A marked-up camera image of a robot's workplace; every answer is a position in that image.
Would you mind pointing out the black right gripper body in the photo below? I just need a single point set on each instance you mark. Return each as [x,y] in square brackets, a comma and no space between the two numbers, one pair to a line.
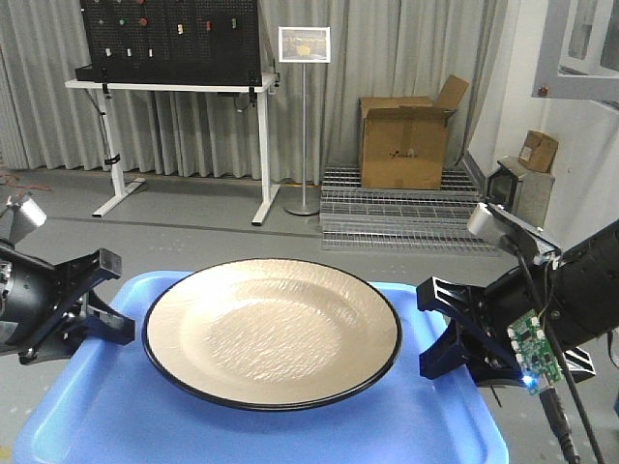
[570,291]

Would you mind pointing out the black pegboard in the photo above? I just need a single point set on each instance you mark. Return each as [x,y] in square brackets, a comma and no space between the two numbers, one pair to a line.
[172,42]

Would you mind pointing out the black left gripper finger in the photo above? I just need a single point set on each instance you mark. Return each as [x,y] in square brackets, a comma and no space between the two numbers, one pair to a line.
[92,270]
[99,319]

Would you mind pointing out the grey metal box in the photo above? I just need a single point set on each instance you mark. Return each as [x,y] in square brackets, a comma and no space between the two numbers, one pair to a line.
[523,192]

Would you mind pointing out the large cardboard box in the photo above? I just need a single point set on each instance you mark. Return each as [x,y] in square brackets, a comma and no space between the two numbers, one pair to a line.
[404,140]

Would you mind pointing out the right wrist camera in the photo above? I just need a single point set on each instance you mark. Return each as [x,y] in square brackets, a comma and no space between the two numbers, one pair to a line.
[499,228]

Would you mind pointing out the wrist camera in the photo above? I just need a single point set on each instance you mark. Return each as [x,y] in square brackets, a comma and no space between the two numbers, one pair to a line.
[20,216]
[499,228]

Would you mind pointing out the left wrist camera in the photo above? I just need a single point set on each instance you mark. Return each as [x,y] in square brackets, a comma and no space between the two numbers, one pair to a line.
[20,216]

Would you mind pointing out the small cardboard box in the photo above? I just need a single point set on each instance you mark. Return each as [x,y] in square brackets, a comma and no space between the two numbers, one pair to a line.
[538,151]

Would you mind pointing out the sign on metal stand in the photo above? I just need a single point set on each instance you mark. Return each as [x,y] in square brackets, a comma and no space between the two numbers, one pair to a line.
[304,46]

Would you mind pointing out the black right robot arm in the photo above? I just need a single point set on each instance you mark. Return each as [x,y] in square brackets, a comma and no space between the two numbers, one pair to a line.
[495,365]

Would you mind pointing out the blue plastic tray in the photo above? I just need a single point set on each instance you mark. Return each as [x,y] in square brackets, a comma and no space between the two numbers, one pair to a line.
[112,405]

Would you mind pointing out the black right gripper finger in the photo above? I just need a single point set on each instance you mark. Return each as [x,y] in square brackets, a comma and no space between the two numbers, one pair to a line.
[436,294]
[453,348]

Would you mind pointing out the green circuit board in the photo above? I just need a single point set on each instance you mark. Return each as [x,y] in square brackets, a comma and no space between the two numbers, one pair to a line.
[539,367]

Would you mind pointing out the metal floor grate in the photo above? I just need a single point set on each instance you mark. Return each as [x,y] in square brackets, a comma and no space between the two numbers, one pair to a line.
[353,218]

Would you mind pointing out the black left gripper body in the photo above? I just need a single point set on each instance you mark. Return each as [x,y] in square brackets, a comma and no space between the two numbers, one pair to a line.
[40,306]

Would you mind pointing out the grey curtain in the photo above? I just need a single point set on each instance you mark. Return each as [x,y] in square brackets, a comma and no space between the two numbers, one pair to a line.
[379,49]

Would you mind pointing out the white standing desk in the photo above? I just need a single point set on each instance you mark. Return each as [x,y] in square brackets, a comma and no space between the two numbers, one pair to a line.
[183,132]

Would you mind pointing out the tan plate with black rim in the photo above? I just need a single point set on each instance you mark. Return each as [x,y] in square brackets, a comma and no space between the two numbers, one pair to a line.
[270,334]

